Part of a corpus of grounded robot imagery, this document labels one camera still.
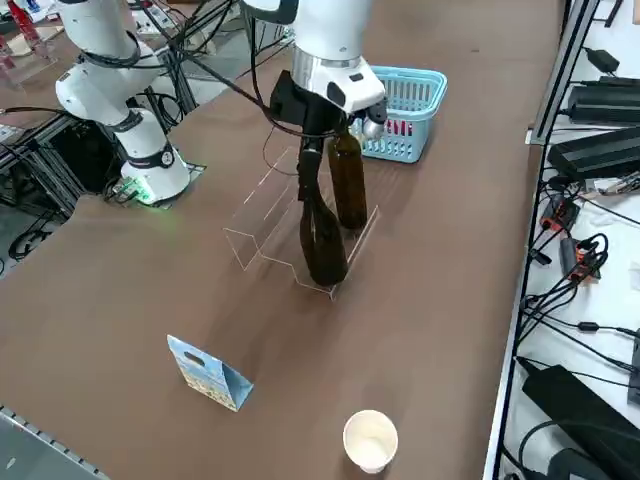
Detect light blue plastic basket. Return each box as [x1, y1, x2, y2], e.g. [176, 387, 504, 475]
[357, 64, 449, 165]

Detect dark brown wine bottle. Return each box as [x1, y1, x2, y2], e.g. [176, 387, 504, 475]
[298, 149, 350, 287]
[327, 130, 369, 230]

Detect orange and black device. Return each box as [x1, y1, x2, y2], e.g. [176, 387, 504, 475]
[542, 194, 581, 231]
[559, 234, 609, 286]

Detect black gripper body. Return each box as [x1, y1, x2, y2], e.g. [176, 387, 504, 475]
[269, 69, 351, 141]

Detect white paper cup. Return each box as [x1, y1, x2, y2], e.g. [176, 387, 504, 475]
[342, 409, 400, 475]

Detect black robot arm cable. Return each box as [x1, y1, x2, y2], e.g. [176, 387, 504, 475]
[247, 14, 306, 139]

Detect clear acrylic stepped shelf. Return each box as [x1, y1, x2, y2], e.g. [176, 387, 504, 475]
[223, 144, 381, 301]

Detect blue printed paper bag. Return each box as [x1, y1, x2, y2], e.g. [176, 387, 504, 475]
[166, 333, 255, 413]

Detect large black power brick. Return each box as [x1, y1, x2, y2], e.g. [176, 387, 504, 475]
[522, 364, 640, 480]

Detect aluminium profile post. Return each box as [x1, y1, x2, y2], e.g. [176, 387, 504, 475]
[524, 0, 601, 146]

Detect clear acrylic stand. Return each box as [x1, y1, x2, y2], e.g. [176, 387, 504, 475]
[0, 37, 59, 89]

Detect aluminium table edge rail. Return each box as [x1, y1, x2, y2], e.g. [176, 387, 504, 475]
[0, 404, 109, 480]

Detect small black power adapter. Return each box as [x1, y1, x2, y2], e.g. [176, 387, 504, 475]
[584, 47, 621, 74]

